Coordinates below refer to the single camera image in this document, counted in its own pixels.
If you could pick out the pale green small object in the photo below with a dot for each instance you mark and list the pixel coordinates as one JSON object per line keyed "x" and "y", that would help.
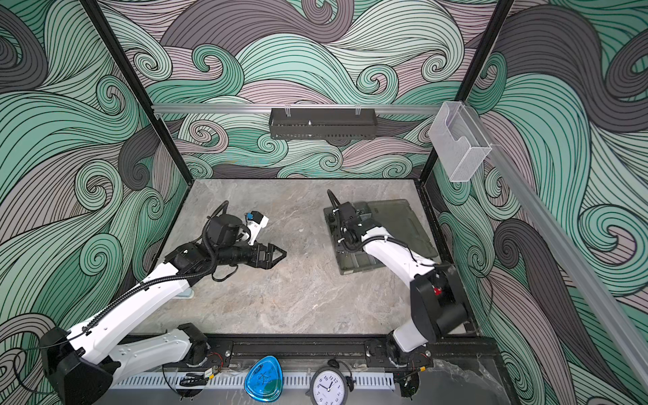
{"x": 186, "y": 295}

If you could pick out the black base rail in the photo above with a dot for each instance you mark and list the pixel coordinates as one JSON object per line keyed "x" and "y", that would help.
{"x": 371, "y": 350}

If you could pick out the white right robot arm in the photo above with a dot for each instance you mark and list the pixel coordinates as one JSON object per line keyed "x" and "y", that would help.
{"x": 438, "y": 303}

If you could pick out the black wall shelf tray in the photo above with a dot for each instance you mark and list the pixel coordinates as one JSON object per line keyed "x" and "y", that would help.
{"x": 292, "y": 123}

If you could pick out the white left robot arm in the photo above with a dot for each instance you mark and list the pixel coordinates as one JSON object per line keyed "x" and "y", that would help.
{"x": 83, "y": 363}

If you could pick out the small analog alarm clock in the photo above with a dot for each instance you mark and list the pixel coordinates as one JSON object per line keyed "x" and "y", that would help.
{"x": 331, "y": 384}

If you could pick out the clear acrylic wall holder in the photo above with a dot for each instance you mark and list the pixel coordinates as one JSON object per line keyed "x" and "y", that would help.
{"x": 459, "y": 138}

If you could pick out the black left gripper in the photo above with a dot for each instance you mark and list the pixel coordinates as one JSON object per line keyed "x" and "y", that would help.
{"x": 266, "y": 263}

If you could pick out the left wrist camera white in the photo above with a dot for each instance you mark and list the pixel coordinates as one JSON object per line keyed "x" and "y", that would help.
{"x": 254, "y": 223}

